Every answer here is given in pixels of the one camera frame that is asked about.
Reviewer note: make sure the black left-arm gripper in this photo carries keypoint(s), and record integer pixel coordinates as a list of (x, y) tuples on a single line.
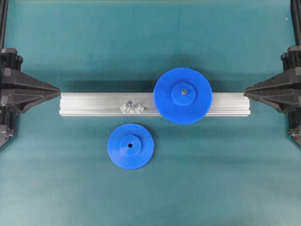
[(18, 101)]

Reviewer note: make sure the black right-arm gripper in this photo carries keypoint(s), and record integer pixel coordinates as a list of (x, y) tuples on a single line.
[(283, 101)]

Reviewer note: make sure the small blue plastic gear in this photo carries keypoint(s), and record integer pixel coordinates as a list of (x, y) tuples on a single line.
[(130, 146)]

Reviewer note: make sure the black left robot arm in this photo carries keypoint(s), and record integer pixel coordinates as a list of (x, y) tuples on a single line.
[(3, 20)]

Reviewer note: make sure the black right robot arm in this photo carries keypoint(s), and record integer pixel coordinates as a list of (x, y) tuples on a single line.
[(295, 6)]

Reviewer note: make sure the large blue plastic gear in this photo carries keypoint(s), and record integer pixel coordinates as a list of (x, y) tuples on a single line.
[(179, 108)]

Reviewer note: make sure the aluminium extrusion rail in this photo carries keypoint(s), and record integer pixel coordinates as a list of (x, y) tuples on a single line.
[(108, 104)]

